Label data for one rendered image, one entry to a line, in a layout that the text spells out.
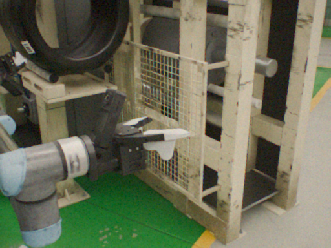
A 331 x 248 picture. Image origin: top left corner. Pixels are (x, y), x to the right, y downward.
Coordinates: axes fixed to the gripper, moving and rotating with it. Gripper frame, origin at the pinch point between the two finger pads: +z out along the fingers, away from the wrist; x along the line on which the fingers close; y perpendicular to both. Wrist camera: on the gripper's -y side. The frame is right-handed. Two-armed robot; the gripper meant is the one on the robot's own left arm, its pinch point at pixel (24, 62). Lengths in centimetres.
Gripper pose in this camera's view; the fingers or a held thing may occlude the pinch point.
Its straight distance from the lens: 168.8
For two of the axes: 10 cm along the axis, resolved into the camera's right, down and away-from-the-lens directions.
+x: -9.1, 2.2, 3.5
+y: -3.6, -8.4, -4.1
